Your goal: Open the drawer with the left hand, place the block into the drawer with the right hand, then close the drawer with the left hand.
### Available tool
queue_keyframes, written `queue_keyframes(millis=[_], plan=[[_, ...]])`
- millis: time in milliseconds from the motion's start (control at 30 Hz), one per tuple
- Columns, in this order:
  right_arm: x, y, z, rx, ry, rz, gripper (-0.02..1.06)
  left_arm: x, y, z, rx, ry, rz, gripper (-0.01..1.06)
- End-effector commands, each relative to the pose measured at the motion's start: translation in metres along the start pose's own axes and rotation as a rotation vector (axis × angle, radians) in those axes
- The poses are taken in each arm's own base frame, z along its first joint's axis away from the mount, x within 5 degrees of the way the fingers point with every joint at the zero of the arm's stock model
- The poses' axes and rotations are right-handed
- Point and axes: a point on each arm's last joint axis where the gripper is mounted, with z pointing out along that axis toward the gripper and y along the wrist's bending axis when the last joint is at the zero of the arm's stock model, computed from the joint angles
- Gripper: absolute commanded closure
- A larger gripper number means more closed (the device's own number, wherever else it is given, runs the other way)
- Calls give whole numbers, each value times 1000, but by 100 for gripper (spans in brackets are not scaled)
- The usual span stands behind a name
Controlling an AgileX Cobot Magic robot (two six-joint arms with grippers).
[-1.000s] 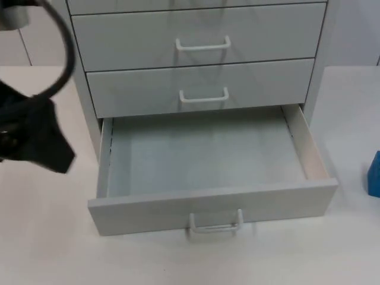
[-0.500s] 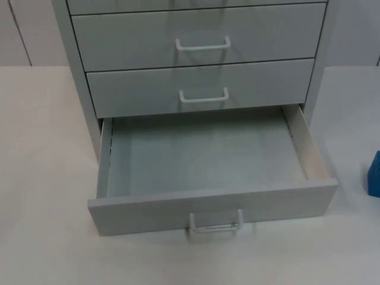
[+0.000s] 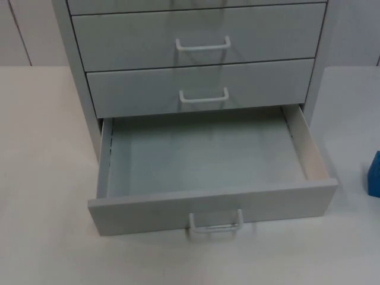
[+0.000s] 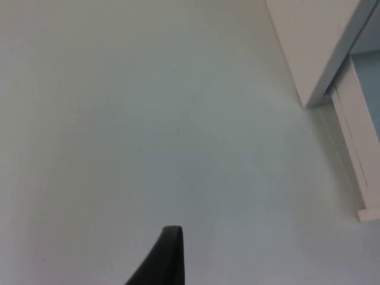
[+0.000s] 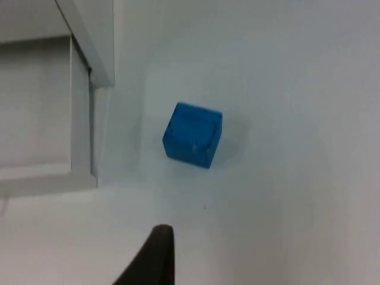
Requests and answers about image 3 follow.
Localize grey drawer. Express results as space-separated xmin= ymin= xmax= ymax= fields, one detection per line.
xmin=87 ymin=104 xmax=339 ymax=240

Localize blue block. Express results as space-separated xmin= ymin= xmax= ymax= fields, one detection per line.
xmin=365 ymin=150 xmax=380 ymax=198

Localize grey chest of drawers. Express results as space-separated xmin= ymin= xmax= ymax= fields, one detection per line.
xmin=52 ymin=0 xmax=330 ymax=163

